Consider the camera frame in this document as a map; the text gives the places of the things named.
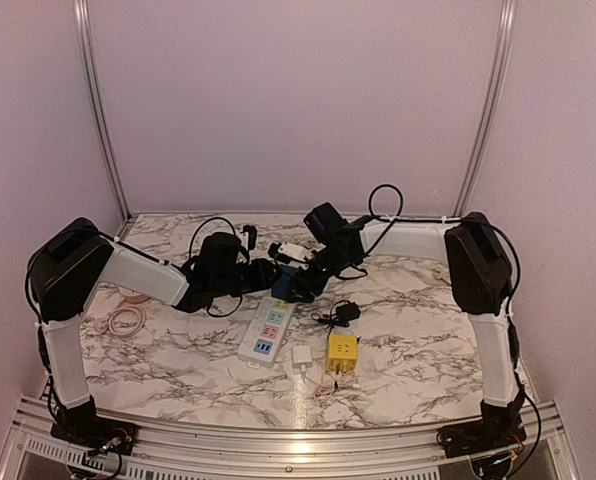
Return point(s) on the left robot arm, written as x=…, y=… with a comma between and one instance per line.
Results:
x=64, y=275

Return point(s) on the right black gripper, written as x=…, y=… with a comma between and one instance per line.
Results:
x=302, y=283

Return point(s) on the aluminium frame post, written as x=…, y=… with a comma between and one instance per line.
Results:
x=493, y=94
x=86, y=45

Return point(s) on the front aluminium rail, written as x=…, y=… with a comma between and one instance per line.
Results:
x=174, y=450

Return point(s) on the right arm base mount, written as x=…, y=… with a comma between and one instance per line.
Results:
x=479, y=436

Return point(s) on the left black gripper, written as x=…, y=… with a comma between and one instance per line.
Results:
x=263, y=268

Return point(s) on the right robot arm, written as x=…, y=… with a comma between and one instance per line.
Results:
x=484, y=271

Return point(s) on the white usb charger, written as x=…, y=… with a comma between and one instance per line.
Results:
x=302, y=358

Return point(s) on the right aluminium frame post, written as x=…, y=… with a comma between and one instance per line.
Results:
x=493, y=94

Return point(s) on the black power adapter with cable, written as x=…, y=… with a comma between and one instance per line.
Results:
x=341, y=314

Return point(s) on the pink round socket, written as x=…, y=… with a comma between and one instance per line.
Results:
x=131, y=297

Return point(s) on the white multicolour power strip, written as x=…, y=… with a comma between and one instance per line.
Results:
x=263, y=339

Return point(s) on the left aluminium frame post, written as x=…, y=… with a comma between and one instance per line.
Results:
x=86, y=45

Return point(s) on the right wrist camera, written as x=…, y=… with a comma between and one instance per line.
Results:
x=287, y=253

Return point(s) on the yellow cube socket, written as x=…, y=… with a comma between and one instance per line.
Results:
x=341, y=354

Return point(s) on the blue cube socket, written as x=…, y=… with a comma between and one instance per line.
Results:
x=282, y=287

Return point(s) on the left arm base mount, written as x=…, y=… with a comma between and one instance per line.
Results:
x=95, y=436

